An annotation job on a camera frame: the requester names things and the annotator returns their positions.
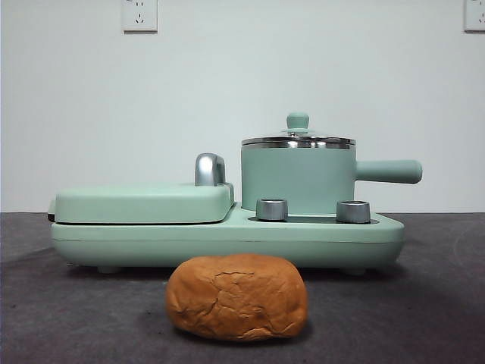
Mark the glass pot lid green knob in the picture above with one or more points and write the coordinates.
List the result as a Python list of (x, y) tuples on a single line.
[(298, 120)]

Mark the brown potato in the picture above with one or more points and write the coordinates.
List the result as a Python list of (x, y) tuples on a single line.
[(235, 295)]

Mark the mint green grill lid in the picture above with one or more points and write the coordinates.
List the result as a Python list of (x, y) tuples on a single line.
[(132, 201)]

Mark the silver control knob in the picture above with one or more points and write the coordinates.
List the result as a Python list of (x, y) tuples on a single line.
[(352, 212), (271, 209)]

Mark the mint green breakfast maker base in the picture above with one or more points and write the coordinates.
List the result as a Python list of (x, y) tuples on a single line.
[(227, 242)]

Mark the white wall socket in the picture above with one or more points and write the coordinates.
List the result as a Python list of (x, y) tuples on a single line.
[(139, 15), (475, 15)]

